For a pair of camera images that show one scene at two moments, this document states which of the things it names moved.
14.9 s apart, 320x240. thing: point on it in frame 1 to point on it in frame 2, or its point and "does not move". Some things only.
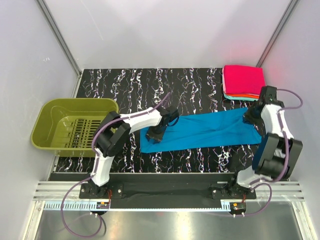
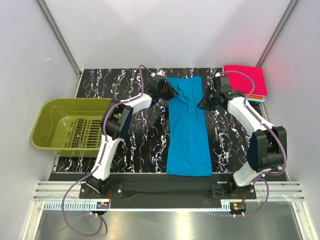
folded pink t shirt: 242,79 does not move
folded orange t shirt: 251,96 does not move
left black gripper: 157,138 to 172,93
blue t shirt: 204,130 to 188,150
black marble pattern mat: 189,90 does not move
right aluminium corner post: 287,13 does not move
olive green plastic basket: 67,125 does not move
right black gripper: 247,118 to 203,103
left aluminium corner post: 61,40 does not move
